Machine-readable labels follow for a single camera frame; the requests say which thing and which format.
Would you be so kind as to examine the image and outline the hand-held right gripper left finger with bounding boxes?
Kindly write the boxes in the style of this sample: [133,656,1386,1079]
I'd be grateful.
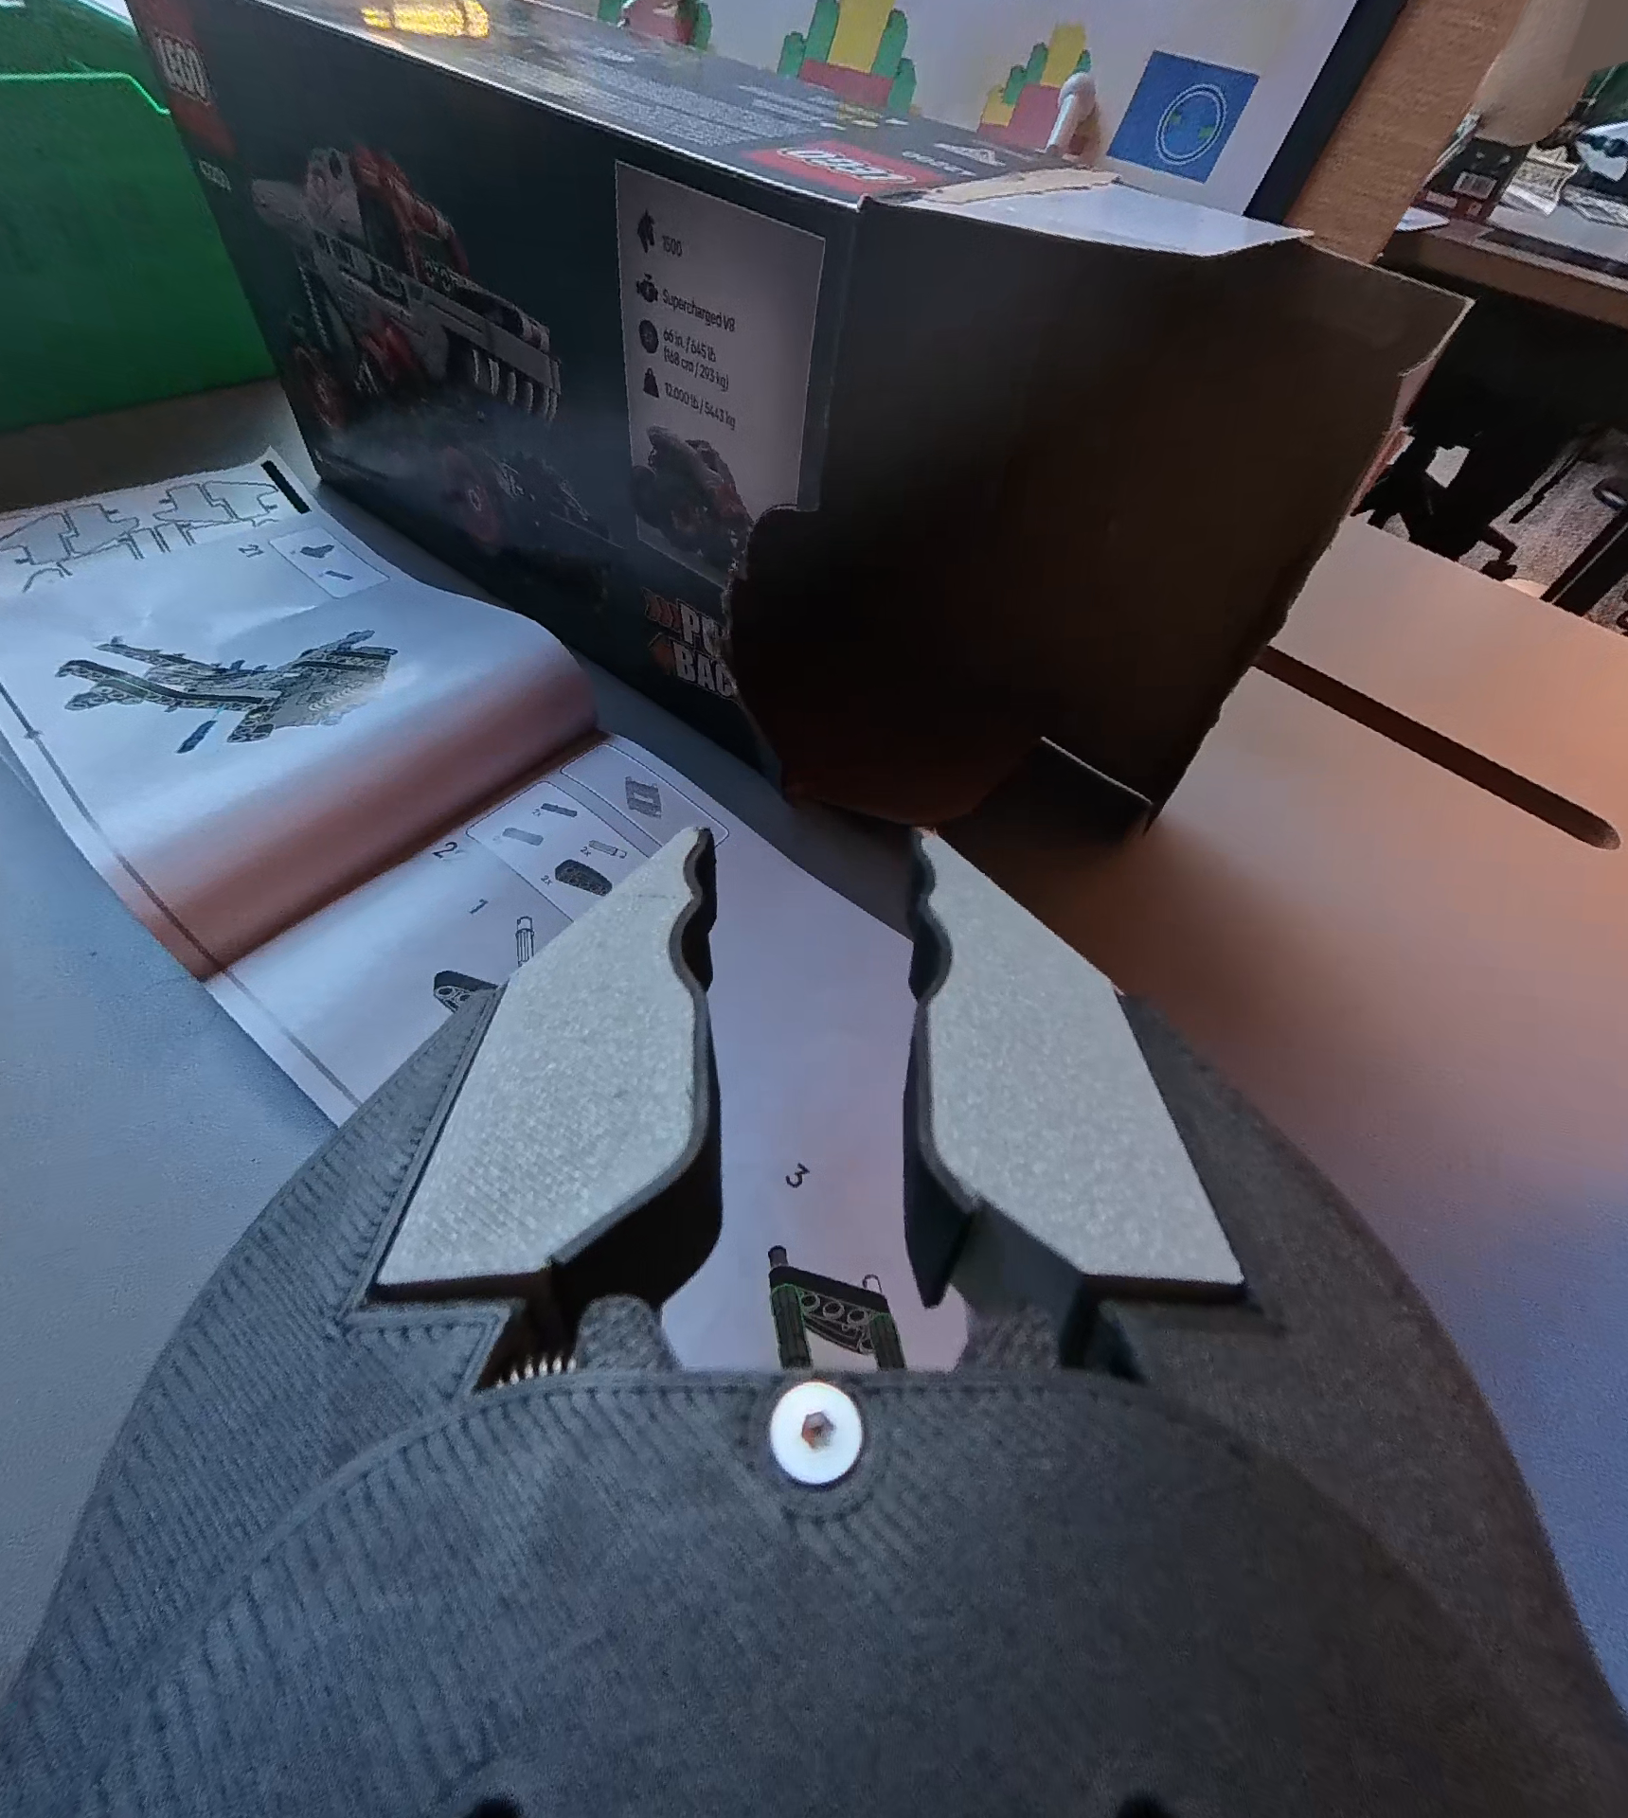
[373,827,727,1386]

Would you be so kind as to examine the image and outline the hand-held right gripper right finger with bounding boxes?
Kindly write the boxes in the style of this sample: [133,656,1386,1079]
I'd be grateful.
[905,830,1247,1365]

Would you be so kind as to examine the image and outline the green plastic bin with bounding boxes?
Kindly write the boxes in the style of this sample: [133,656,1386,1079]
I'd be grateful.
[0,70,278,453]

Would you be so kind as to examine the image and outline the open lego instruction booklet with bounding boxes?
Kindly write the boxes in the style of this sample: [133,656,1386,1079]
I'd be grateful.
[0,460,986,1371]

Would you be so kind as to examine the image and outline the black lego set box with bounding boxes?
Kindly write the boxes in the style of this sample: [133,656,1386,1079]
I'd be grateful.
[123,0,1475,853]

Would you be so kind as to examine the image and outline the black office chair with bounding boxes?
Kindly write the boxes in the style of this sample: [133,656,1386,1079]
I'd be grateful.
[1368,411,1628,669]

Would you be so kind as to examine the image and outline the background wooden desk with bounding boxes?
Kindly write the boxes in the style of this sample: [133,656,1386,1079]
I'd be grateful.
[1381,198,1628,335]

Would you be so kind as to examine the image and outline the white task instruction poster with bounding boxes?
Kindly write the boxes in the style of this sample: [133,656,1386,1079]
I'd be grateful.
[601,0,1412,221]

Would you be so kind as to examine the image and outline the wooden poster board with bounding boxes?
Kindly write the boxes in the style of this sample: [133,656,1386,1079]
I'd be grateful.
[1289,0,1517,264]

